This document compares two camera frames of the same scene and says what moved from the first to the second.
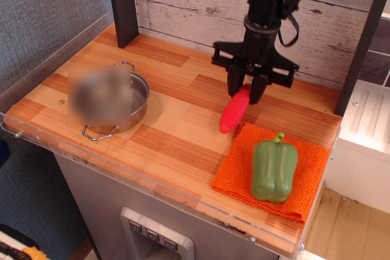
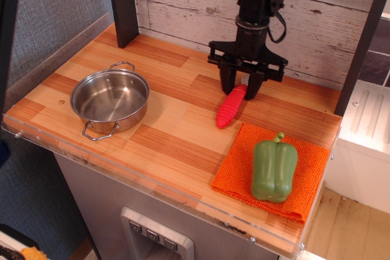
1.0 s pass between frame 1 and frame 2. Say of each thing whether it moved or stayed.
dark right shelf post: stayed
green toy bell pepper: stayed
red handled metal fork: moved
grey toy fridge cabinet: stayed
